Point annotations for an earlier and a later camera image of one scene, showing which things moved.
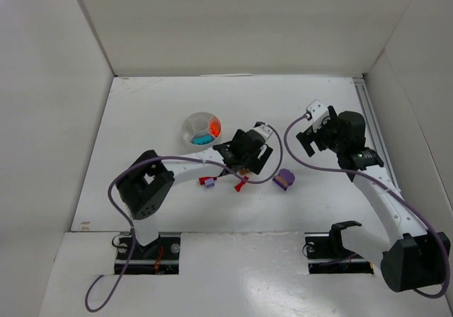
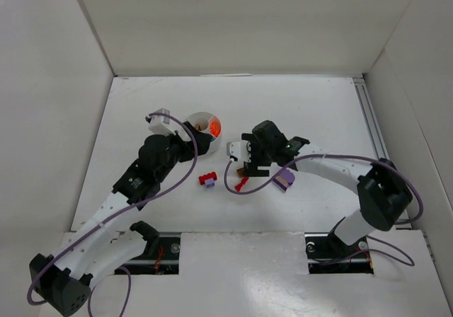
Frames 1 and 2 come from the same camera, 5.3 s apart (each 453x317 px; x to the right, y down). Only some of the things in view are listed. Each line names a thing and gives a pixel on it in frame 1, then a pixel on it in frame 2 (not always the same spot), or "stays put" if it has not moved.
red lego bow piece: x=238 y=186 stays put
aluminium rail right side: x=374 y=131 stays put
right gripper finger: x=306 y=138 → x=250 y=170
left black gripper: x=260 y=159 → x=199 y=141
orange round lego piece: x=214 y=127 stays put
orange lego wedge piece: x=215 y=130 stays put
